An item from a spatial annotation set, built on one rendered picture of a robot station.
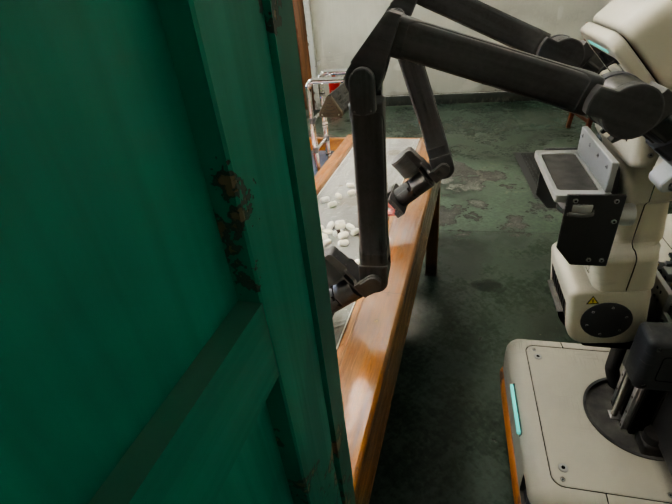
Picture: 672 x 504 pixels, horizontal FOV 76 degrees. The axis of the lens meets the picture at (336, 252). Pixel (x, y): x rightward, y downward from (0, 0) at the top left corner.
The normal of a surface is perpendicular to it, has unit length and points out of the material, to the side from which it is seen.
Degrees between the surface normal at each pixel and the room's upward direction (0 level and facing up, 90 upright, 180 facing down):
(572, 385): 0
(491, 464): 0
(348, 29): 90
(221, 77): 90
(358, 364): 0
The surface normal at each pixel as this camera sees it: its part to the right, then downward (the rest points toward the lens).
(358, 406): -0.09, -0.84
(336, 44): -0.21, 0.55
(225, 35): 0.95, 0.08
